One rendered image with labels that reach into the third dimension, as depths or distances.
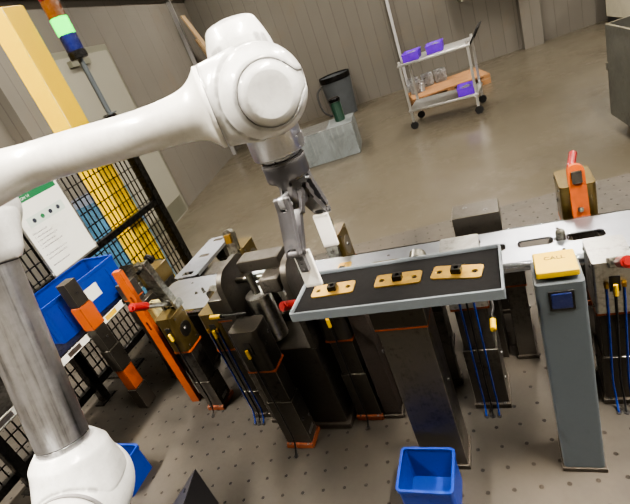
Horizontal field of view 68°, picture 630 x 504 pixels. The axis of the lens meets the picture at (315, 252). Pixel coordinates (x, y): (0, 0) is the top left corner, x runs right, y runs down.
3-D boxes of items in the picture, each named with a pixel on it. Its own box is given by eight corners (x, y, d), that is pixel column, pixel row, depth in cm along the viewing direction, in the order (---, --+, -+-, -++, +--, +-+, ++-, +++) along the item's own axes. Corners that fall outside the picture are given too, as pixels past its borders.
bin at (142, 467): (154, 464, 130) (138, 443, 126) (133, 498, 122) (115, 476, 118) (125, 463, 135) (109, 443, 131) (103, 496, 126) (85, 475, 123)
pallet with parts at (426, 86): (479, 75, 721) (475, 54, 707) (492, 83, 651) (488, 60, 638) (407, 99, 748) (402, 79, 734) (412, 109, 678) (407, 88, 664)
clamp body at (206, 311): (282, 396, 137) (230, 294, 121) (269, 426, 128) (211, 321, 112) (263, 397, 140) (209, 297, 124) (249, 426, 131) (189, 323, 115)
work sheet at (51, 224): (99, 246, 178) (52, 172, 165) (56, 279, 159) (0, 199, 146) (95, 247, 179) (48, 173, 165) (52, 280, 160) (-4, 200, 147)
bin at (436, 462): (464, 475, 96) (455, 447, 93) (463, 523, 88) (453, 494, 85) (411, 474, 101) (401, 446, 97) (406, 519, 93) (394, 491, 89)
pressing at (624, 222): (639, 203, 108) (639, 197, 107) (674, 254, 90) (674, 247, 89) (174, 281, 163) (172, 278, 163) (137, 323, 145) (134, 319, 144)
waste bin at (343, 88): (361, 105, 836) (349, 66, 807) (360, 112, 788) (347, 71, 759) (332, 115, 850) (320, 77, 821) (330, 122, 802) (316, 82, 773)
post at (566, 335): (599, 438, 93) (578, 254, 75) (608, 472, 87) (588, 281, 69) (557, 438, 96) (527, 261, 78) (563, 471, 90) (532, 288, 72)
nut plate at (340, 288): (356, 281, 88) (354, 275, 87) (352, 292, 84) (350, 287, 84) (315, 287, 91) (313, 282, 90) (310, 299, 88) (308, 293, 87)
